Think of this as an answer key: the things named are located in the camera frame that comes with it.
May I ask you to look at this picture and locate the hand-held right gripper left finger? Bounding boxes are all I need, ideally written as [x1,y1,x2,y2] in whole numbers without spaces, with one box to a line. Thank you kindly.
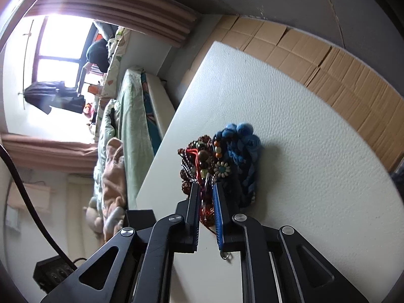
[40,182,201,303]

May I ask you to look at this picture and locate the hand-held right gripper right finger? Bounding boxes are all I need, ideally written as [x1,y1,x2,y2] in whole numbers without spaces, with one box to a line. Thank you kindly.
[212,181,370,303]

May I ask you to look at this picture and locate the red bead bracelet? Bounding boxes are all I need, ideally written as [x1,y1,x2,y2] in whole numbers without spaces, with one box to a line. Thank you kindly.
[199,204,218,236]

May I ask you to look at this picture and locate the white flower bead bracelet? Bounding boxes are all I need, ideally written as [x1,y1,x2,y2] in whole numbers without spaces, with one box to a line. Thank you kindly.
[213,161,231,179]

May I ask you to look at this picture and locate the dark wooden bead bracelet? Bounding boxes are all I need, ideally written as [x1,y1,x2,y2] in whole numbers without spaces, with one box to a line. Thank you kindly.
[186,147,218,187]

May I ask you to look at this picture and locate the brown seed bead bracelet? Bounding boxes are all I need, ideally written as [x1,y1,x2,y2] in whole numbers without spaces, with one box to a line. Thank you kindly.
[177,135,218,196]

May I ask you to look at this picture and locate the pink flower blanket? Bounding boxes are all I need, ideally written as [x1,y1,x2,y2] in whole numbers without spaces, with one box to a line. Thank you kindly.
[101,137,127,215]

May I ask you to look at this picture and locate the beige plush toy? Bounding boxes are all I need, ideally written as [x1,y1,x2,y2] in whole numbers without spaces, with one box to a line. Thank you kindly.
[84,197,125,240]

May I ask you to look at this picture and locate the bed with green sheet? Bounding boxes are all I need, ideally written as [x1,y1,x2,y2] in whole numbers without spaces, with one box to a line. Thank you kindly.
[117,68,177,209]

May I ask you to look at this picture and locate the light green quilt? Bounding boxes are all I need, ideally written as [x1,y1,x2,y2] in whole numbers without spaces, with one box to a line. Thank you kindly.
[95,99,127,180]

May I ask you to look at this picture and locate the black power adapter box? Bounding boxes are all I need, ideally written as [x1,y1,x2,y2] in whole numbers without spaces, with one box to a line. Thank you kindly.
[33,256,83,294]

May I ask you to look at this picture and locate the pink curtain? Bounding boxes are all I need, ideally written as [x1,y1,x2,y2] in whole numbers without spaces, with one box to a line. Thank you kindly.
[32,0,203,48]
[2,133,98,174]

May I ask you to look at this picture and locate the printed window seat cushion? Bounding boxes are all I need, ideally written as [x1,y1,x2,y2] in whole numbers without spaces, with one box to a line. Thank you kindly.
[95,27,131,133]

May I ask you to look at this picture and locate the flattened cardboard sheets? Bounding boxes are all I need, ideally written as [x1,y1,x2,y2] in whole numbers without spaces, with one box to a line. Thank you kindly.
[185,14,404,172]

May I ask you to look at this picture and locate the black bag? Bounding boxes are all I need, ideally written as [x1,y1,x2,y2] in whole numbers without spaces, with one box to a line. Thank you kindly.
[86,39,109,73]

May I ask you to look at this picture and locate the hanging dark clothes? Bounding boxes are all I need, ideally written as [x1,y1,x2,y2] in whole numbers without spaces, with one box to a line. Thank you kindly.
[24,81,86,114]

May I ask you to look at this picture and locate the grey pillow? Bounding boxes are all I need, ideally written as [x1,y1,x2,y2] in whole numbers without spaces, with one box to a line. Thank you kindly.
[93,20,117,40]

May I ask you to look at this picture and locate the window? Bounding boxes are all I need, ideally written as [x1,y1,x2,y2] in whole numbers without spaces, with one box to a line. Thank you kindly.
[8,16,95,133]

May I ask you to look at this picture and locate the black cable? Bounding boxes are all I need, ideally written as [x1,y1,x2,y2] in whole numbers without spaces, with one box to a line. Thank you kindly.
[0,145,76,270]

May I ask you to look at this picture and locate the metal clothes rail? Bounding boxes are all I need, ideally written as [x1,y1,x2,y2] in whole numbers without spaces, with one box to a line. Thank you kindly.
[19,19,35,111]

